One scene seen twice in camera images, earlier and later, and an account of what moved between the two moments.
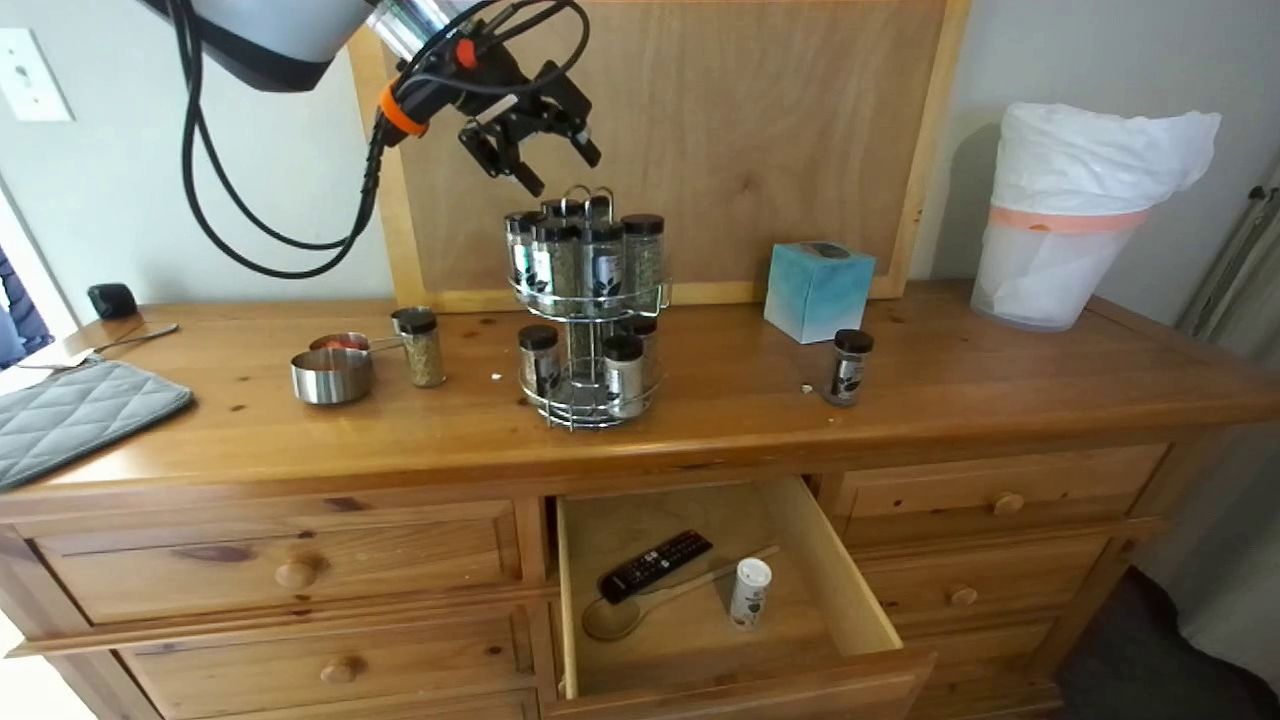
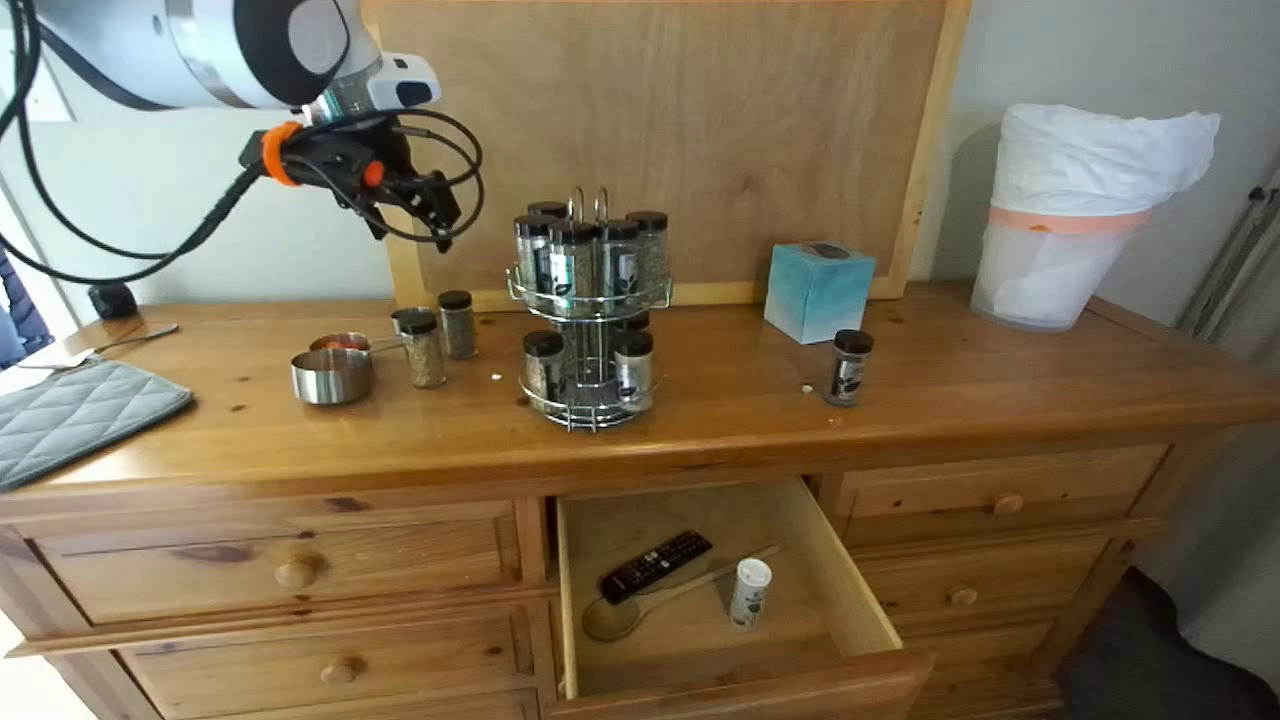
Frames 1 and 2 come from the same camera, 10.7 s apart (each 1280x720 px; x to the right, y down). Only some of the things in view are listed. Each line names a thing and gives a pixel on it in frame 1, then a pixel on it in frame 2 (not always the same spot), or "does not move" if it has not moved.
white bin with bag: [1070, 192] does not move
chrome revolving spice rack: [605, 274] does not move
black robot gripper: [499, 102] → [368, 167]
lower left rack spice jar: [539, 356] does not move
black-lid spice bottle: [530, 262] → [456, 323]
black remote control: [652, 562] does not move
